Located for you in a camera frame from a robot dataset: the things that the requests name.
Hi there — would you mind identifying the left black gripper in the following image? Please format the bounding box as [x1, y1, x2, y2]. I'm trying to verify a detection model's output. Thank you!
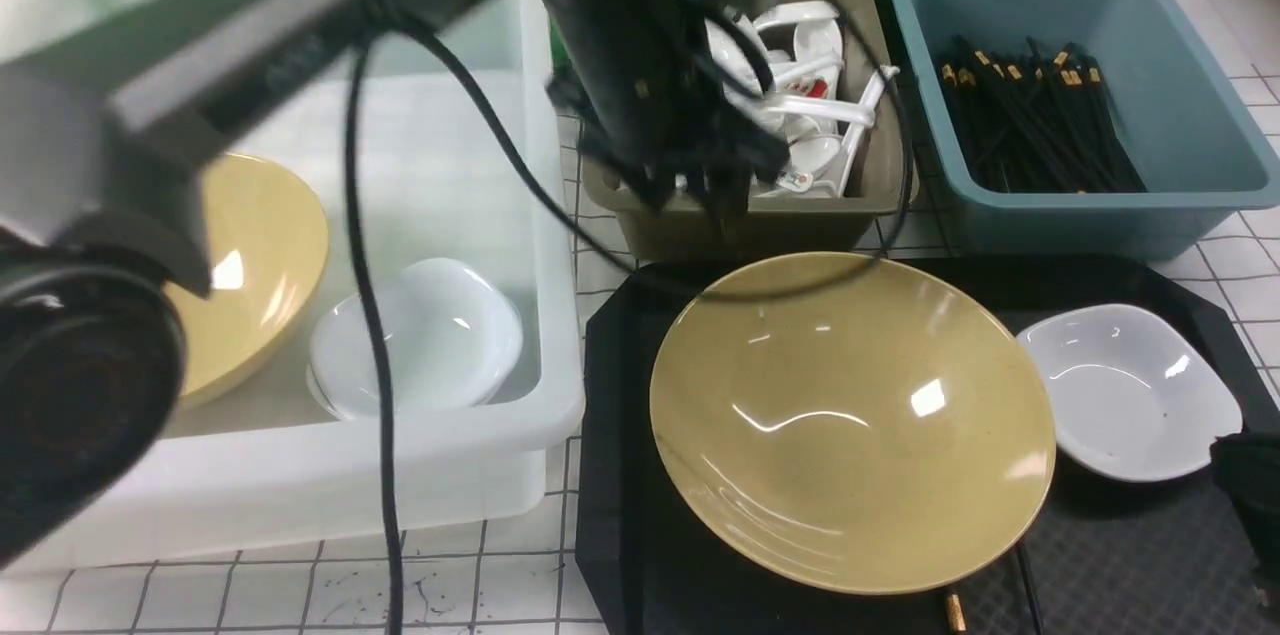
[541, 0, 786, 220]

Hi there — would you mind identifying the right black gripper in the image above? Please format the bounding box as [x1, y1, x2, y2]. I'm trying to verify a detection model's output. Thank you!
[1210, 433, 1279, 606]

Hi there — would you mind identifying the white square side dish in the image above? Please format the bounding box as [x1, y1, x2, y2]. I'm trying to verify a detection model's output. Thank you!
[1018, 303, 1244, 484]

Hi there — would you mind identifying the black chopstick gold tip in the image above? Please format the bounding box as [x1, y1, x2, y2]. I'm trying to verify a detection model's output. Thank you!
[943, 588, 968, 635]

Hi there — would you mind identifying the yellow noodle bowl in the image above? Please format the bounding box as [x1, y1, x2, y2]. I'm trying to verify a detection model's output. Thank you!
[649, 253, 1056, 595]

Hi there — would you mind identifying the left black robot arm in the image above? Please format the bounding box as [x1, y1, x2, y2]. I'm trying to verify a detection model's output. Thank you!
[3, 0, 788, 565]

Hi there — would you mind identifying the yellow bowl in tub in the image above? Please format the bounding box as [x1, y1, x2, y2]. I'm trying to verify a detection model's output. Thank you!
[164, 154, 330, 410]

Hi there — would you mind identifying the black serving tray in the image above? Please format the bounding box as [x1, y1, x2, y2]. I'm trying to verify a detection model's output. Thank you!
[575, 255, 1277, 634]

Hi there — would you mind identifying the white spoon at bin edge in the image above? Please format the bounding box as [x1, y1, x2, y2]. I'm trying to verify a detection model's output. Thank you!
[832, 65, 899, 198]

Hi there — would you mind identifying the olive spoon bin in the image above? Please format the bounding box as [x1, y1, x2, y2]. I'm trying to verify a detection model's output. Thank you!
[579, 0, 919, 261]

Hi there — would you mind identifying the white dish in tub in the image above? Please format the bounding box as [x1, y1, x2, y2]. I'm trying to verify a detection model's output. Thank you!
[305, 259, 524, 420]

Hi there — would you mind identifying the pile of black chopsticks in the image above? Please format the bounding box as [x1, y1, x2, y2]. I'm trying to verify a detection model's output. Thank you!
[934, 35, 1148, 195]

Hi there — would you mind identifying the blue chopstick bin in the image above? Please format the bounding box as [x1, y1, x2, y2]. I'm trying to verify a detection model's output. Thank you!
[892, 0, 1277, 260]

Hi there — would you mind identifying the large white plastic tub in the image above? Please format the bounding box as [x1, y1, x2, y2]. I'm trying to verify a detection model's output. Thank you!
[3, 0, 585, 575]

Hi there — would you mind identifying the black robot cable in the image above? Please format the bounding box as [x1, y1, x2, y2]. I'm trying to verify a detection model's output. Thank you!
[343, 15, 916, 635]

